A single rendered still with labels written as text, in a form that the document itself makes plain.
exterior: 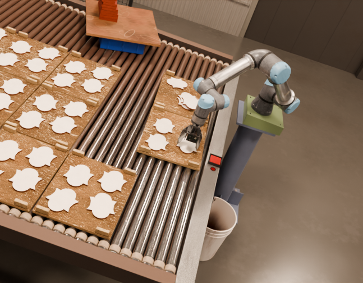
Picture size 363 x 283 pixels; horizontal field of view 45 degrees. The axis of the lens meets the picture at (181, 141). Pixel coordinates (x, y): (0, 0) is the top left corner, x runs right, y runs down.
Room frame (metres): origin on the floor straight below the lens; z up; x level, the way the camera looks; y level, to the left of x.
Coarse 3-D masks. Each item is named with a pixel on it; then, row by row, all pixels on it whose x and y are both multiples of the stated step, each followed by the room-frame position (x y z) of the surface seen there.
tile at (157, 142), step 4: (152, 136) 1.86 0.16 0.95; (156, 136) 1.88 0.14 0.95; (160, 136) 1.89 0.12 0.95; (148, 140) 1.82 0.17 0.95; (152, 140) 1.83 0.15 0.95; (156, 140) 1.84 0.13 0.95; (160, 140) 1.86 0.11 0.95; (164, 140) 1.87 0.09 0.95; (148, 144) 1.79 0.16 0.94; (152, 144) 1.80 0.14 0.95; (156, 144) 1.81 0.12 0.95; (160, 144) 1.83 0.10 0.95; (164, 144) 1.84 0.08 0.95; (152, 148) 1.77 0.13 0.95; (156, 148) 1.78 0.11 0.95; (160, 148) 1.80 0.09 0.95; (164, 148) 1.81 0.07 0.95
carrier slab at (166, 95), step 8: (184, 80) 2.54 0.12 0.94; (160, 88) 2.36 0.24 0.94; (168, 88) 2.39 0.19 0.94; (176, 88) 2.42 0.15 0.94; (184, 88) 2.45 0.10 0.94; (192, 88) 2.49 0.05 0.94; (160, 96) 2.27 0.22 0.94; (168, 96) 2.30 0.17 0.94; (176, 96) 2.33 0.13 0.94; (200, 96) 2.43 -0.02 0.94; (168, 104) 2.22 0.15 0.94; (176, 104) 2.25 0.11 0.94; (176, 112) 2.17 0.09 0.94; (184, 112) 2.20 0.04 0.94; (192, 112) 2.23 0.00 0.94; (208, 120) 2.21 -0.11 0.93
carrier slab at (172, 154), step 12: (180, 120) 2.11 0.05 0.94; (144, 132) 1.89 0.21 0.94; (156, 132) 1.92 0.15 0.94; (180, 132) 2.00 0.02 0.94; (204, 132) 2.08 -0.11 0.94; (144, 144) 1.79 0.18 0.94; (168, 144) 1.86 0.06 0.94; (156, 156) 1.74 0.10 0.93; (168, 156) 1.77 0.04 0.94; (180, 156) 1.80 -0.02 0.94; (192, 156) 1.84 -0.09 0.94; (192, 168) 1.75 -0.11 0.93
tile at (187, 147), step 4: (184, 140) 1.93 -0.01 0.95; (180, 144) 1.88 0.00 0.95; (184, 144) 1.90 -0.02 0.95; (188, 144) 1.91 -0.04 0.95; (192, 144) 1.92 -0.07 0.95; (180, 148) 1.85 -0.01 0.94; (184, 148) 1.86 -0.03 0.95; (188, 148) 1.88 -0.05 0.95; (192, 148) 1.89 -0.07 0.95; (184, 152) 1.84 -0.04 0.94; (188, 152) 1.84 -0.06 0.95; (196, 152) 1.87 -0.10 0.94
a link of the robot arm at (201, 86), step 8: (248, 56) 2.24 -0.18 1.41; (256, 56) 2.25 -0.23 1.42; (232, 64) 2.19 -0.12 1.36; (240, 64) 2.19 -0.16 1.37; (248, 64) 2.21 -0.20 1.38; (256, 64) 2.23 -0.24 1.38; (224, 72) 2.12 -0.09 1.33; (232, 72) 2.13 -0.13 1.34; (240, 72) 2.17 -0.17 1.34; (200, 80) 2.04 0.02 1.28; (208, 80) 2.05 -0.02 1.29; (216, 80) 2.06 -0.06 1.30; (224, 80) 2.09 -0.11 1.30; (200, 88) 2.00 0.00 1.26; (208, 88) 2.00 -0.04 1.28; (216, 88) 2.05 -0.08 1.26
